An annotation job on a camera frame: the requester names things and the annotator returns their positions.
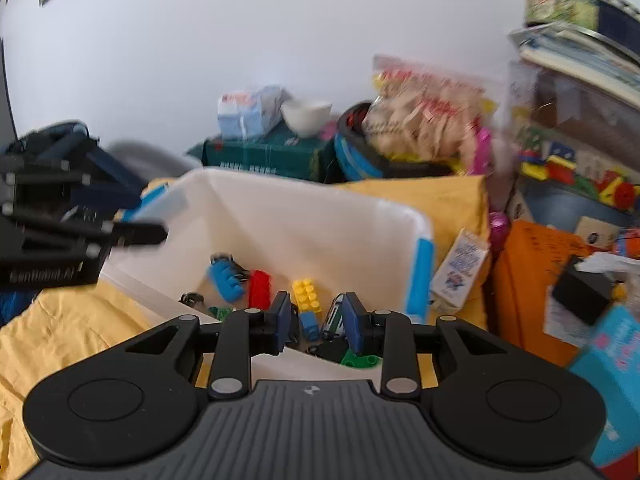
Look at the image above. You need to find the red lego brick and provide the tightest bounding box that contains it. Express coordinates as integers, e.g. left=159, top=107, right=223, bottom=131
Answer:
left=247, top=270, right=271, bottom=311

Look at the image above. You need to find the small blue lego brick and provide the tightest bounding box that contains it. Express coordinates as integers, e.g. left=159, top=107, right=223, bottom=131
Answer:
left=298, top=311, right=321, bottom=341

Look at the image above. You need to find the green lego plate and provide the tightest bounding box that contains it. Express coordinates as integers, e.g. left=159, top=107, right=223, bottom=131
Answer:
left=341, top=349, right=380, bottom=370

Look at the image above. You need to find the yellow brick in bin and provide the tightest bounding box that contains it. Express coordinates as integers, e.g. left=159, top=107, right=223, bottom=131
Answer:
left=292, top=278, right=322, bottom=315

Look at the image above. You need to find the white plastic bin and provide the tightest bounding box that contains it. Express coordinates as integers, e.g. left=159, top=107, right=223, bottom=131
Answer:
left=102, top=167, right=436, bottom=380

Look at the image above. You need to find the small card pack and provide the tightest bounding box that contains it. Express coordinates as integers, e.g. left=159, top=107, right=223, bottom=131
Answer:
left=431, top=229, right=489, bottom=315

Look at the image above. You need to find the yellow cloth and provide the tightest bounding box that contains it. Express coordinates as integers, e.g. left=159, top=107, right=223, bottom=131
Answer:
left=1, top=177, right=489, bottom=479

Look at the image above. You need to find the orange box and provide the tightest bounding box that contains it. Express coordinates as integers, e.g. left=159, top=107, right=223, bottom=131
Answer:
left=492, top=220, right=594, bottom=366

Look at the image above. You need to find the tissue pack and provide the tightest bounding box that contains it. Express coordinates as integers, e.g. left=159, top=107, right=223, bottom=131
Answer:
left=217, top=86, right=290, bottom=142

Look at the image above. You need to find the black rectangular block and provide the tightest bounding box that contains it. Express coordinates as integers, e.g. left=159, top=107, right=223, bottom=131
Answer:
left=551, top=255, right=614, bottom=326

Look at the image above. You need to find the white bowl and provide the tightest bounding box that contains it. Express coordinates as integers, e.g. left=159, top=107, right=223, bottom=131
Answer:
left=281, top=99, right=332, bottom=139

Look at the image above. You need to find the blue card box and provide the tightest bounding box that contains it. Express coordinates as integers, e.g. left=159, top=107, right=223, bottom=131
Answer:
left=570, top=306, right=640, bottom=467

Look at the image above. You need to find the bag of wooden pieces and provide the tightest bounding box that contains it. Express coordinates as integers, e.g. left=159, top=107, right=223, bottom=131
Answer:
left=362, top=54, right=498, bottom=174

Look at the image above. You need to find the toy block tub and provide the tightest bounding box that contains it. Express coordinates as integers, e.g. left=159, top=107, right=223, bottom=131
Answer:
left=508, top=130, right=639, bottom=233

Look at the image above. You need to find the round tin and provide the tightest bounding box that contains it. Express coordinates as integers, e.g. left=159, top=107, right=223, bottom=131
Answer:
left=524, top=0, right=639, bottom=50

